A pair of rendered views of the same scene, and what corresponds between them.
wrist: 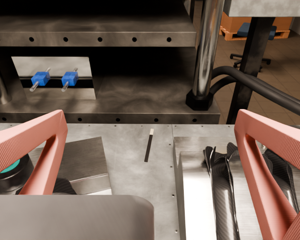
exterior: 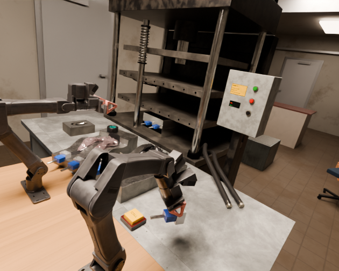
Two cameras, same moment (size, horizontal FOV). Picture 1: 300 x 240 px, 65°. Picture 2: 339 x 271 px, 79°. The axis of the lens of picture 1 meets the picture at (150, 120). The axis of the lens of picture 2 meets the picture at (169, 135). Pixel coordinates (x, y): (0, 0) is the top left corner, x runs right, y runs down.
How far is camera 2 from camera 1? 111 cm
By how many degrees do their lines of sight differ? 38
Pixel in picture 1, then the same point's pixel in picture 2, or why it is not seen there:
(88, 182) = (123, 140)
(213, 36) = (197, 126)
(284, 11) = (239, 129)
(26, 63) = (146, 115)
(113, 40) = (172, 117)
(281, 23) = not seen: outside the picture
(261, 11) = (229, 126)
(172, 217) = not seen: hidden behind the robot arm
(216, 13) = (199, 118)
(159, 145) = not seen: hidden behind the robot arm
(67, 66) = (156, 121)
